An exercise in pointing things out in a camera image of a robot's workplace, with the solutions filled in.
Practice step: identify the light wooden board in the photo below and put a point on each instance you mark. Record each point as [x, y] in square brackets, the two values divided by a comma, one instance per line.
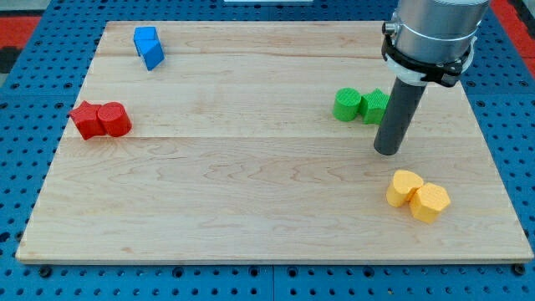
[235, 157]

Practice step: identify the yellow hexagon block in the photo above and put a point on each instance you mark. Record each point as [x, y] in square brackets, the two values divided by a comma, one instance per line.
[429, 202]

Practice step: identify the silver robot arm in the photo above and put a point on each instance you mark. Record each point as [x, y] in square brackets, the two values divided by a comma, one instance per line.
[432, 41]

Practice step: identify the red cylinder block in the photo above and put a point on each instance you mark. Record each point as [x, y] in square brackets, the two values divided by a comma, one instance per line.
[114, 118]

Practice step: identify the green cylinder block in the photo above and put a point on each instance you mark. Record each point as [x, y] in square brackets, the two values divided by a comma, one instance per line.
[346, 104]

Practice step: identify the red star block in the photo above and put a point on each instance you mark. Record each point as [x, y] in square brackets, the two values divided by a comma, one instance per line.
[86, 120]

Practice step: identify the blue triangular block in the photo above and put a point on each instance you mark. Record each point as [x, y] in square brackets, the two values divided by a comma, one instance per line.
[152, 53]

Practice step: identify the yellow heart block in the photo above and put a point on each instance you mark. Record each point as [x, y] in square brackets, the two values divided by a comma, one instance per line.
[402, 187]

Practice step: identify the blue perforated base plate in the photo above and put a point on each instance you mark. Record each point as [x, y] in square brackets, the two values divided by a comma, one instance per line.
[46, 79]

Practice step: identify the green star block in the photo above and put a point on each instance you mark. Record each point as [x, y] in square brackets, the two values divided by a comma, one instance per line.
[372, 106]

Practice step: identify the blue cube block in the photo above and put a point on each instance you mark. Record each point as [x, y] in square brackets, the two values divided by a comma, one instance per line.
[147, 33]

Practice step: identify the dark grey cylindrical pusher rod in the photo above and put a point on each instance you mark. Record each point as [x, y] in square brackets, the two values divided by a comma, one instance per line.
[403, 102]

